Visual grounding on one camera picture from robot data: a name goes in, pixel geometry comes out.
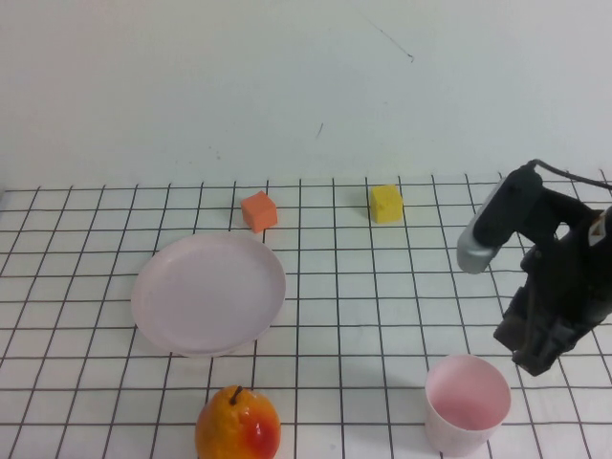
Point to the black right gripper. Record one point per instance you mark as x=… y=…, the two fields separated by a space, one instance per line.
x=569 y=272

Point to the pink plastic cup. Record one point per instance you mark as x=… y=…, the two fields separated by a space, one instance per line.
x=466 y=411

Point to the pink round plate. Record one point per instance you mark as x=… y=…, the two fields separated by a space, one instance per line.
x=205 y=296

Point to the white black grid tablecloth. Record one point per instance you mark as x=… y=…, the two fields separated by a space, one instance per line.
x=363 y=296

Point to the yellow foam cube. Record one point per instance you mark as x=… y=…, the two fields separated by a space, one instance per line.
x=386 y=205

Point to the orange foam cube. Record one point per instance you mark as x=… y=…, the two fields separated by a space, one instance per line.
x=260 y=212

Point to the orange red toy pear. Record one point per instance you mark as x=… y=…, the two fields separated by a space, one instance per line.
x=229 y=430

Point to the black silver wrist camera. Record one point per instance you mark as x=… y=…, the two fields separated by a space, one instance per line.
x=497 y=220

